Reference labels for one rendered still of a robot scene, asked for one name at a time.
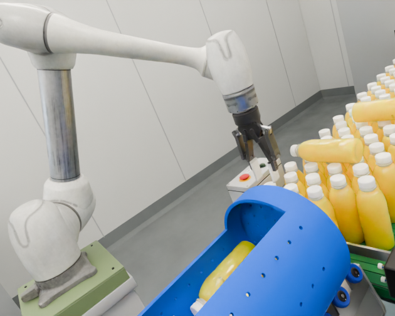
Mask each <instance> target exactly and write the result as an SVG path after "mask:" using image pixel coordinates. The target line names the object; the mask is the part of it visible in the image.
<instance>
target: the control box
mask: <svg viewBox="0 0 395 316"><path fill-rule="evenodd" d="M257 160H258V163H259V165H260V164H261V163H265V165H266V166H265V167H261V168H260V169H261V172H262V174H263V177H262V178H261V179H260V180H259V181H258V182H257V181H256V179H255V176H254V173H253V171H252V170H251V168H250V166H248V167H247V168H246V169H245V170H244V171H242V172H241V173H240V174H239V175H237V176H236V177H235V178H234V179H233V180H232V181H231V182H230V183H228V184H227V185H226V187H227V188H228V191H229V194H230V196H231V199H232V201H233V202H235V201H236V200H237V199H238V198H239V197H240V196H241V195H242V194H243V193H244V192H245V191H247V190H248V189H250V188H252V187H255V186H260V185H264V184H265V183H267V182H273V181H272V178H271V175H270V171H269V169H268V166H267V162H268V159H267V158H257ZM276 162H277V164H278V173H279V176H280V178H279V180H277V182H276V183H275V184H276V186H279V187H282V186H283V185H284V184H285V178H284V175H285V173H284V171H283V167H282V164H281V161H280V158H278V159H277V160H276ZM248 170H249V172H247V171H248ZM242 174H249V175H250V176H249V177H248V178H247V179H246V180H241V179H239V177H240V176H241V175H242Z"/></svg>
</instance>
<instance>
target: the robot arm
mask: <svg viewBox="0 0 395 316"><path fill-rule="evenodd" d="M0 43H1V44H4V45H6V46H11V47H14V48H18V49H21V50H24V51H27V53H28V56H29V58H30V60H31V63H32V65H33V66H34V67H35V68H37V74H38V83H39V93H40V98H41V108H42V113H43V123H44V128H45V138H46V148H47V153H48V163H49V168H50V177H49V178H48V179H47V180H46V182H45V184H44V190H43V199H35V200H32V201H28V202H26V203H24V204H23V205H21V206H20V207H18V208H17V209H15V210H14V211H13V212H12V213H11V215H10V218H9V220H8V234H9V239H10V242H11V244H12V246H13V248H14V250H15V252H16V254H17V256H18V258H19V259H20V261H21V262H22V264H23V266H24V267H25V269H26V270H27V271H28V273H29V274H30V275H31V276H32V277H33V279H34V282H33V283H34V284H32V285H31V286H30V287H29V288H28V289H27V290H25V291H24V292H23V293H22V294H21V295H20V297H21V300H22V301H23V302H27V301H29V300H31V299H34V298H36V297H39V301H38V305H39V307H40V308H45V307H46V306H47V305H49V304H50V303H51V302H52V301H54V300H55V299H56V298H58V297H60V296H61V295H63V294H64V293H66V292H67V291H69V290H71V289H72V288H73V287H75V286H77V285H78V284H79V283H81V282H83V281H84V280H86V279H87V278H90V277H92V276H94V275H95V274H96V273H97V271H98V270H97V269H96V267H95V266H92V265H91V263H90V262H89V260H88V258H87V253H86V251H82V252H81V251H80V249H79V247H78V244H77V242H78V237H79V233H80V231H81V230H82V229H83V228H84V227H85V225H86V224H87V223H88V221H89V219H90V218H91V216H92V214H93V212H94V210H95V205H96V198H95V193H94V191H93V189H92V188H91V187H90V183H89V180H88V178H87V177H86V176H84V175H83V174H82V173H81V172H80V161H79V155H78V141H77V134H76V120H75V108H74V100H73V87H72V79H71V69H73V68H74V66H75V62H76V54H77V53H79V54H92V55H104V56H114V57H119V58H129V59H135V60H146V61H158V62H164V63H173V64H178V65H184V66H189V67H191V68H194V69H196V70H197V71H198V72H200V74H201V76H202V77H205V78H208V79H210V80H214V82H215V84H216V86H217V87H218V88H219V90H220V92H221V94H222V96H223V99H224V102H225V104H226V108H227V109H228V112H229V113H232V116H233V120H234V122H235V125H237V126H238V128H237V129H235V130H234V131H232V134H233V136H234V138H235V140H236V144H237V146H238V150H239V152H240V156H241V159H242V160H247V162H248V163H249V165H250V168H251V170H252V171H253V173H254V176H255V179H256V181H257V182H258V181H259V180H260V179H261V178H262V177H263V174H262V172H261V169H260V166H259V163H258V160H257V158H256V157H255V156H254V151H253V140H255V142H256V143H258V145H259V146H260V148H261V150H262V151H263V153H264V155H265V156H266V158H267V159H268V162H267V166H268V169H269V171H270V175H271V178H272V181H273V183H276V182H277V180H279V178H280V176H279V173H278V164H277V159H278V158H279V157H280V156H281V153H280V151H279V148H278V145H277V142H276V140H275V136H274V134H273V126H272V125H270V126H269V127H267V126H264V125H263V123H262V122H261V120H260V117H261V115H260V111H259V109H258V106H257V104H258V97H257V94H256V91H255V86H254V84H253V80H252V70H251V65H250V62H249V59H248V55H247V53H246V50H245V47H244V45H243V43H242V42H241V40H240V38H239V37H238V35H237V34H236V33H235V32H234V31H233V30H225V31H220V32H218V33H216V34H214V35H212V36H211V37H210V38H208V39H207V40H206V45H205V46H203V47H201V48H190V47H185V46H178V45H172V44H168V43H162V42H158V41H152V40H149V39H143V38H138V37H134V36H128V35H124V34H119V33H113V32H109V31H105V30H102V29H98V28H94V27H91V26H88V25H85V24H82V23H79V22H77V21H74V20H72V19H70V18H69V17H68V16H67V15H65V14H64V13H62V12H60V11H58V10H56V9H53V8H51V7H48V6H44V5H37V4H30V3H9V2H0Z"/></svg>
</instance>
